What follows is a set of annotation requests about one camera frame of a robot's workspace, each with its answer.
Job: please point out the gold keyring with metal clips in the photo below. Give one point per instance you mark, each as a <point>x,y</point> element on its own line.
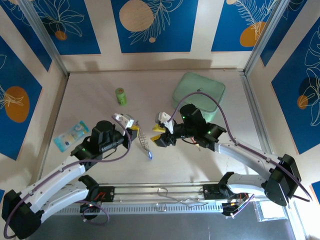
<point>143,141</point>

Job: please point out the key with blue tag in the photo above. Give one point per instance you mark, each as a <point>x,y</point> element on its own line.
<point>150,155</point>

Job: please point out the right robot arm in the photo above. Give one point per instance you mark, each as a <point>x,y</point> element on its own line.
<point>245,157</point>

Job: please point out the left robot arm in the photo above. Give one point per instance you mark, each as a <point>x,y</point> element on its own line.
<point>55,182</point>

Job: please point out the light blue wipes packet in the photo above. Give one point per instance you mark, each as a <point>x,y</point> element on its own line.
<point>72,135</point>

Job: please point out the green can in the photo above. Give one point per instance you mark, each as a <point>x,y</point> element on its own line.
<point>121,96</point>

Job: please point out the mint green zip pouch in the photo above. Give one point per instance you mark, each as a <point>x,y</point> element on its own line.
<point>195,83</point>

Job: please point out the clear plastic box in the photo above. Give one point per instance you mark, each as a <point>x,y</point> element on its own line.
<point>265,212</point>

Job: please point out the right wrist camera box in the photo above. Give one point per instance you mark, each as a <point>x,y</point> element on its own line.
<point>165,120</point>

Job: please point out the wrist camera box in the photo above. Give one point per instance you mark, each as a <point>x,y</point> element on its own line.
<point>123,121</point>
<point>165,120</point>

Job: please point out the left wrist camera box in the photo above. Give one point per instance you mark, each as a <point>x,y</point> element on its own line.
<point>123,121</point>

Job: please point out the aluminium front rail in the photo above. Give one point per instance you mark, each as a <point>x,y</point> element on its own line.
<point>140,191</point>

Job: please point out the right aluminium corner post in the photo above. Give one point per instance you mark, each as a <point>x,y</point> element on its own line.
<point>264,37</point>

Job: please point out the aluminium corner post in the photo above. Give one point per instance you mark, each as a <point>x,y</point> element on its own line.
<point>46,37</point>
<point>264,37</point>

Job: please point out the left aluminium corner post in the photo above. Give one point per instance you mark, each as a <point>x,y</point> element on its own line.
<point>46,37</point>

